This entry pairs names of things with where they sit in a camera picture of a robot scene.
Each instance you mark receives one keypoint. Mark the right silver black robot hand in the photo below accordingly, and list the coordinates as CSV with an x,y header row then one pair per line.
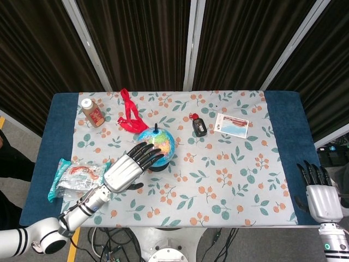
x,y
323,197

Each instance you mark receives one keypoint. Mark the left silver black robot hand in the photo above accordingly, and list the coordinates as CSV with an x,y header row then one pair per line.
x,y
128,169

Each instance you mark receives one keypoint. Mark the small blue desk globe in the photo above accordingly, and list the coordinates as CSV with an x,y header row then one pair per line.
x,y
163,142

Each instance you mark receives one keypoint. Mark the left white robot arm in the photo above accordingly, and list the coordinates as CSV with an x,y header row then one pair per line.
x,y
68,218

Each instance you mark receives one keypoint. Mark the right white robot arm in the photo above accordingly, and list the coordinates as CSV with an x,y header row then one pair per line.
x,y
334,243

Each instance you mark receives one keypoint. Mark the teal silver snack bag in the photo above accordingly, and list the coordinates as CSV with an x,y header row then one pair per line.
x,y
76,177

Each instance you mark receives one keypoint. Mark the floral patterned tablecloth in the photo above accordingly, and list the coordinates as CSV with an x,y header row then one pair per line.
x,y
191,177

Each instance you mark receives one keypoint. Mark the blue felt table mat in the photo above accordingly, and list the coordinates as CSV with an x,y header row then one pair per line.
x,y
289,142

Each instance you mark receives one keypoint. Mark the brown drink bottle white cap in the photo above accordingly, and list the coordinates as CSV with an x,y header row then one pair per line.
x,y
92,113

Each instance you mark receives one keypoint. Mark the small black bottle red cap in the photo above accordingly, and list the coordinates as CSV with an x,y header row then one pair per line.
x,y
199,127

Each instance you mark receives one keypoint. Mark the white landscape postcard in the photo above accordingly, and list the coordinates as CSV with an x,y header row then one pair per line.
x,y
231,126

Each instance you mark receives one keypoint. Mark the dark pleated curtain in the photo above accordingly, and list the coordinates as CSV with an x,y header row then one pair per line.
x,y
141,41

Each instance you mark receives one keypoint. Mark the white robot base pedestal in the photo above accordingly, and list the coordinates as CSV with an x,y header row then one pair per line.
x,y
167,244

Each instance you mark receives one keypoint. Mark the grey metal partition frame post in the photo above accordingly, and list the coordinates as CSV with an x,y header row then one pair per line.
x,y
291,45
194,45
87,45

